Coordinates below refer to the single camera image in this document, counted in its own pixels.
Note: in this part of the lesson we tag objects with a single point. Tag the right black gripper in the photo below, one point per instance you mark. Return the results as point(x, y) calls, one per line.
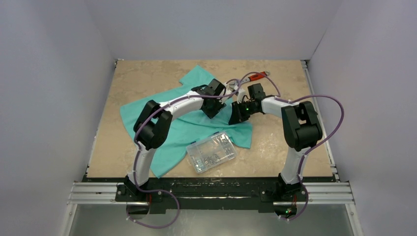
point(237, 114)

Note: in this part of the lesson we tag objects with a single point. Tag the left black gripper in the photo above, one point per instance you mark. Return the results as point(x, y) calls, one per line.
point(211, 113)

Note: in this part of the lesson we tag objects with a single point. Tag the teal t-shirt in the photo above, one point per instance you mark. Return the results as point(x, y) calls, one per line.
point(188, 128)

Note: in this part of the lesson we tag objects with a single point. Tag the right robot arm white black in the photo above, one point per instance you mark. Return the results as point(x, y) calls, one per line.
point(301, 128)

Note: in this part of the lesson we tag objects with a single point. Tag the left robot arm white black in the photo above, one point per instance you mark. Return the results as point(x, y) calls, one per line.
point(154, 122)

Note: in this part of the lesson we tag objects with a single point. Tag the clear plastic screw box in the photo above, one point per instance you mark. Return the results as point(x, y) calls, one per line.
point(210, 152)

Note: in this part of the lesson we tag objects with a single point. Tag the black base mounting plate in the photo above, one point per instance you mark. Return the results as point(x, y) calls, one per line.
point(263, 194)

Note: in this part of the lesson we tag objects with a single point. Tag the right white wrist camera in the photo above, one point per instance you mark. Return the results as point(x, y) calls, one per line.
point(241, 94)

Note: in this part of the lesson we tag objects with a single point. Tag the adjustable wrench red handle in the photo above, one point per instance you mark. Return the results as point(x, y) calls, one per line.
point(234, 83)

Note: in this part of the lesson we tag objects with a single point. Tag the aluminium frame rail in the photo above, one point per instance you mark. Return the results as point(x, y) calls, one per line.
point(84, 193)

